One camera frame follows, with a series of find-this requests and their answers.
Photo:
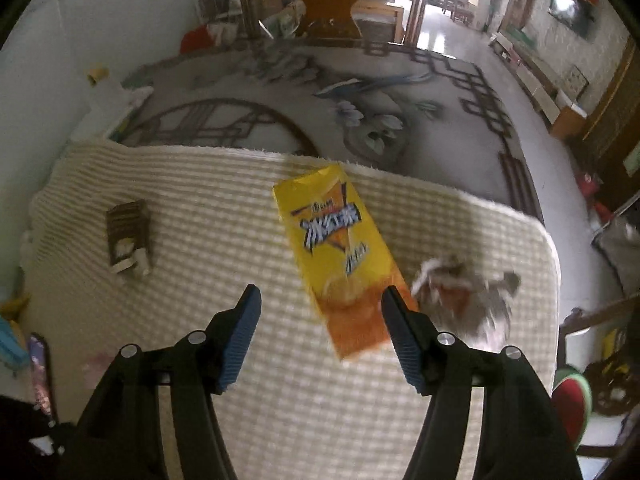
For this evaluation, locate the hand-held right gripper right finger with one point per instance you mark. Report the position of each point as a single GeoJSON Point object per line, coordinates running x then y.
{"type": "Point", "coordinates": [405, 345]}

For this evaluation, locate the yellow capped white bottle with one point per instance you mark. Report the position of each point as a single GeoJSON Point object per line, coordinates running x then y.
{"type": "Point", "coordinates": [100, 80]}

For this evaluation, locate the grey white crumpled wrapper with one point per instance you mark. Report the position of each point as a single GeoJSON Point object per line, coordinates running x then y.
{"type": "Point", "coordinates": [465, 300]}

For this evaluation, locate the red plastic bag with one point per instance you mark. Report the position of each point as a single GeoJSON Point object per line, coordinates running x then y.
{"type": "Point", "coordinates": [197, 37]}

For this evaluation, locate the small brown cardboard box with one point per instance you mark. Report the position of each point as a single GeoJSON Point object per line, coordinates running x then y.
{"type": "Point", "coordinates": [125, 220]}

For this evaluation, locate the cyan plastic item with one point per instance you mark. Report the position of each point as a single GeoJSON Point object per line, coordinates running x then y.
{"type": "Point", "coordinates": [10, 345]}

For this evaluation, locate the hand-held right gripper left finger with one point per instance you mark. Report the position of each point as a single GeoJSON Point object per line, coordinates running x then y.
{"type": "Point", "coordinates": [240, 345]}

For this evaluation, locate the floral patterned flat case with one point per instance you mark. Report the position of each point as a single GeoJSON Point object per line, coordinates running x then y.
{"type": "Point", "coordinates": [40, 375]}

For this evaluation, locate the grey printed tablecloth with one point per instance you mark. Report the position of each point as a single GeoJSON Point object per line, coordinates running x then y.
{"type": "Point", "coordinates": [440, 135]}

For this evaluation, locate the red plastic item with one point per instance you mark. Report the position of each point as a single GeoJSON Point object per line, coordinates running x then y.
{"type": "Point", "coordinates": [587, 182]}

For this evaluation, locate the wall television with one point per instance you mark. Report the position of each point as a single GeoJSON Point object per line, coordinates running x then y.
{"type": "Point", "coordinates": [570, 7]}

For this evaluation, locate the yellow drink carton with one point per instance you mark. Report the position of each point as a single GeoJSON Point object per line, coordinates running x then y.
{"type": "Point", "coordinates": [325, 240]}

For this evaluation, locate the cream waffle mat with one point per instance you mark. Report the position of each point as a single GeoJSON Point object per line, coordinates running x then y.
{"type": "Point", "coordinates": [225, 200]}

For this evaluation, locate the small yellow item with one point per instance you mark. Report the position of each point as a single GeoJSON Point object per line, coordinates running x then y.
{"type": "Point", "coordinates": [12, 305]}

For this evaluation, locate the small square wall clock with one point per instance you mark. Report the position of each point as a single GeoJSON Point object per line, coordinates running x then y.
{"type": "Point", "coordinates": [577, 80]}

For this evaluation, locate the red bucket with green rim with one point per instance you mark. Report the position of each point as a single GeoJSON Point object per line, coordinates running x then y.
{"type": "Point", "coordinates": [570, 405]}

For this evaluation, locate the light wooden tv bench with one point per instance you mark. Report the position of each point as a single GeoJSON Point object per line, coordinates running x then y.
{"type": "Point", "coordinates": [540, 85]}

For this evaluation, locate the white green plastic bag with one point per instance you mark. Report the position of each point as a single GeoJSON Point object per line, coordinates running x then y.
{"type": "Point", "coordinates": [285, 17]}

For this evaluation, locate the grey cloth bag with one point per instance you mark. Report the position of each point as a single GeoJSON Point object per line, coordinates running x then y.
{"type": "Point", "coordinates": [620, 250]}

